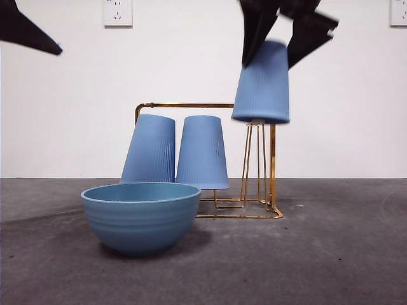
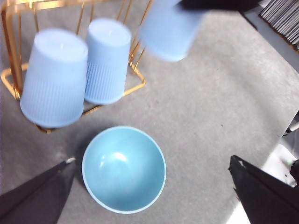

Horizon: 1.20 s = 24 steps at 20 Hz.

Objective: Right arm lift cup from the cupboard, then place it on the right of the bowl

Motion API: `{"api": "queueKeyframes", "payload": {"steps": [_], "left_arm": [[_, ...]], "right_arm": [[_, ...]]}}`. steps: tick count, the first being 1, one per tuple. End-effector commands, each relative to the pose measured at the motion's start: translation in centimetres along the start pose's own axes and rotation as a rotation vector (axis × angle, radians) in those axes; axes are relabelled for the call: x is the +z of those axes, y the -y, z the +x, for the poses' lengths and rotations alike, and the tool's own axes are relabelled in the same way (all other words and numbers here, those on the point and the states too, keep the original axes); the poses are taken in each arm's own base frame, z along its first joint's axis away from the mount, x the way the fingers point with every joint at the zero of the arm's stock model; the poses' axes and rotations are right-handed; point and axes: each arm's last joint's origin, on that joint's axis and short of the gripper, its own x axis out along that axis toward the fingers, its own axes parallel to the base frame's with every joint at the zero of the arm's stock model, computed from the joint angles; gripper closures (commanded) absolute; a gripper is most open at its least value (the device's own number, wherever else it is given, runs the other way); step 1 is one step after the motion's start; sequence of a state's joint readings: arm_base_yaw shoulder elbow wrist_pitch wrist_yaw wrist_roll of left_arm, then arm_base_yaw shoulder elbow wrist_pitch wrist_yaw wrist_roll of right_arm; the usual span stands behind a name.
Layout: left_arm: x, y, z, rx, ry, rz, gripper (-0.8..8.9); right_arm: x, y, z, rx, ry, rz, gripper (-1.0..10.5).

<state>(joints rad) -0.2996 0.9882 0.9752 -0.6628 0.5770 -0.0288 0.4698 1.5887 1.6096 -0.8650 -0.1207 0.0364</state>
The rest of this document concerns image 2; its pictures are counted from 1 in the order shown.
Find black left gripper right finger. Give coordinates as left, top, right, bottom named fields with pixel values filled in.
left=228, top=155, right=299, bottom=224

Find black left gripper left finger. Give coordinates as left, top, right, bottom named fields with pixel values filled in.
left=0, top=156, right=77, bottom=224

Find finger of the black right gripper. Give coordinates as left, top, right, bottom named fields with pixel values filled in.
left=180, top=0, right=260, bottom=12

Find blue ribbed plastic cup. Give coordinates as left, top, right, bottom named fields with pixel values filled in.
left=20, top=28, right=89, bottom=128
left=84, top=18, right=132, bottom=105
left=139, top=0, right=204, bottom=63

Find light blue ribbed bowl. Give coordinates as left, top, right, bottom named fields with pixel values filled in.
left=81, top=126, right=167, bottom=215

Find grey ridged panel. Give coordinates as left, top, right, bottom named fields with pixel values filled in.
left=258, top=0, right=299, bottom=50

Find gold wire cup rack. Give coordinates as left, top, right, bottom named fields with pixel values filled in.
left=0, top=0, right=155, bottom=135

